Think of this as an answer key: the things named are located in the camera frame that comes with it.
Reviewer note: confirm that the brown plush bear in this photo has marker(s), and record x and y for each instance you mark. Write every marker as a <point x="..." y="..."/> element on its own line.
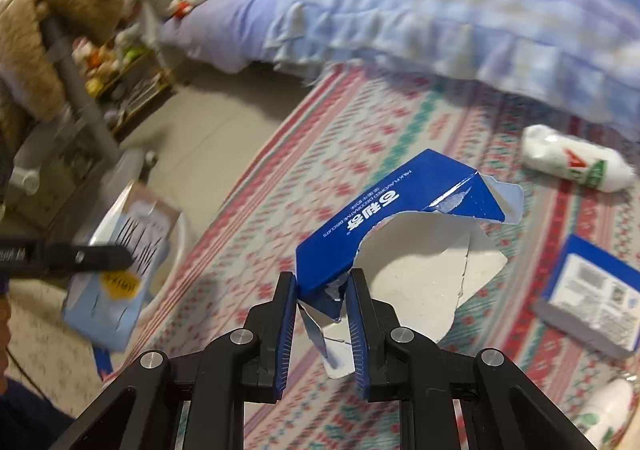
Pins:
<point x="60" y="4"/>

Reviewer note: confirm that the patterned red green floor mat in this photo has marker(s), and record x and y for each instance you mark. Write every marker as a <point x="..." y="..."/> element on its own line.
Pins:
<point x="300" y="169"/>

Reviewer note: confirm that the torn blue cardboard box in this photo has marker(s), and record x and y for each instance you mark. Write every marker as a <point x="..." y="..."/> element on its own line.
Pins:
<point x="400" y="190"/>

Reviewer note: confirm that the torn printed cardboard piece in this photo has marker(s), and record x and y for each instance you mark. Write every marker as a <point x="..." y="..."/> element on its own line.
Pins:
<point x="595" y="280"/>

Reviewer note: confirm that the white waste basket blue patches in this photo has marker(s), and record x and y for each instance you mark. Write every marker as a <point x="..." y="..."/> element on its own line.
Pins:
<point x="180" y="250"/>

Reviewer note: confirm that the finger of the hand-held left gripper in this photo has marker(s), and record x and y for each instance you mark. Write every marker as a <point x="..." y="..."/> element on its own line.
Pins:
<point x="85" y="255"/>

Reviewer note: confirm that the light blue drink carton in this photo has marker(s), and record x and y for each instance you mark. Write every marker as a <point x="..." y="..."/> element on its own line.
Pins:
<point x="150" y="230"/>

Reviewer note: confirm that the plaid ruffled blanket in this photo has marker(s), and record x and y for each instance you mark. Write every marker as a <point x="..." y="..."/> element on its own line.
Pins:
<point x="425" y="4"/>

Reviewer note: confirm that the bed with purple sheet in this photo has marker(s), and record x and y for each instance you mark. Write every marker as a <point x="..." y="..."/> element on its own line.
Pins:
<point x="230" y="29"/>

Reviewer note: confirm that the yellow toy shelf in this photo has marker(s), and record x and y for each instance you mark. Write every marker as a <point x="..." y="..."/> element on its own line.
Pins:
<point x="135" y="89"/>

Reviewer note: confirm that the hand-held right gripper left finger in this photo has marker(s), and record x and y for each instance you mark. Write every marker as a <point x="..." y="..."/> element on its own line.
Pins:
<point x="287" y="330"/>

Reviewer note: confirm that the crushed white plastic bottle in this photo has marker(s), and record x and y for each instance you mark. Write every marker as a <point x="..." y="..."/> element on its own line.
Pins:
<point x="565" y="149"/>

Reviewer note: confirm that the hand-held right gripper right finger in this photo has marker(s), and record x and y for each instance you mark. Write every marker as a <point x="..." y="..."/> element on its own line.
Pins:
<point x="357" y="330"/>

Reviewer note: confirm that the person's dark blue clothing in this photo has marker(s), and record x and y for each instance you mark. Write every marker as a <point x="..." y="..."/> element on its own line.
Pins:
<point x="25" y="420"/>

